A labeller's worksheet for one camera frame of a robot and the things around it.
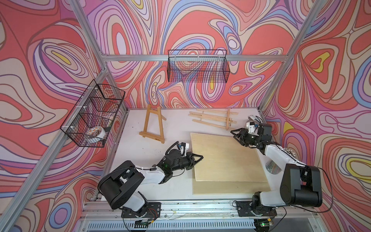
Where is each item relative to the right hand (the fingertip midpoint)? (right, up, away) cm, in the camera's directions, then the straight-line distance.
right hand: (232, 136), depth 87 cm
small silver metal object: (+26, +13, +25) cm, 39 cm away
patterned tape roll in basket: (-74, +4, -15) cm, 75 cm away
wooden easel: (0, +12, +25) cm, 28 cm away
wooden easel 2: (-45, -2, +9) cm, 46 cm away
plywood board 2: (-5, -13, -3) cm, 15 cm away
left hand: (-18, -12, -10) cm, 24 cm away
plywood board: (-12, -28, -6) cm, 32 cm away
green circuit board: (-50, -42, -16) cm, 68 cm away
